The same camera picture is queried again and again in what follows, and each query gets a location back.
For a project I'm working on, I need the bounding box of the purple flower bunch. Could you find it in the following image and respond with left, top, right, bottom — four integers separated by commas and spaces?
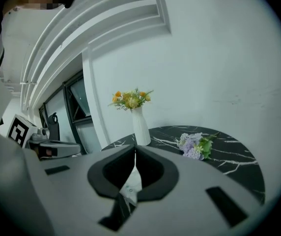
177, 131, 220, 161

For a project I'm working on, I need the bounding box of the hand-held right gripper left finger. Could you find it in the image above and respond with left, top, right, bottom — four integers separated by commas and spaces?
87, 144, 137, 199

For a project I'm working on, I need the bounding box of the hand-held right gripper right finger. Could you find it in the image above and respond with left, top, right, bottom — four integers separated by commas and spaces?
135, 145, 180, 202

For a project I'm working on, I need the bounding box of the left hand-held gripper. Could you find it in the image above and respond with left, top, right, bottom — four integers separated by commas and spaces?
6, 114, 82, 161

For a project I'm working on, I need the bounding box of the round black marble table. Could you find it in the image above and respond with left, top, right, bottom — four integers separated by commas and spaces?
100, 125, 266, 227

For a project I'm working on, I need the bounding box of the black framed window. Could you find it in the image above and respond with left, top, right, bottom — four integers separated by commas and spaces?
38, 70, 102, 154

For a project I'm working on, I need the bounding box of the orange yellow flower bouquet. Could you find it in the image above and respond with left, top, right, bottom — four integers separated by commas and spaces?
108, 87, 154, 111

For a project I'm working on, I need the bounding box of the white plastic bag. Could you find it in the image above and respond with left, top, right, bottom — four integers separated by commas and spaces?
119, 153, 143, 207

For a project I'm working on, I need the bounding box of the white ribbed vase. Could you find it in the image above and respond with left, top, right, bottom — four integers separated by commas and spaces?
131, 106, 152, 147

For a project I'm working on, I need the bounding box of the black office chair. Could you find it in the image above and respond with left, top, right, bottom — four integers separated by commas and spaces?
47, 112, 61, 141

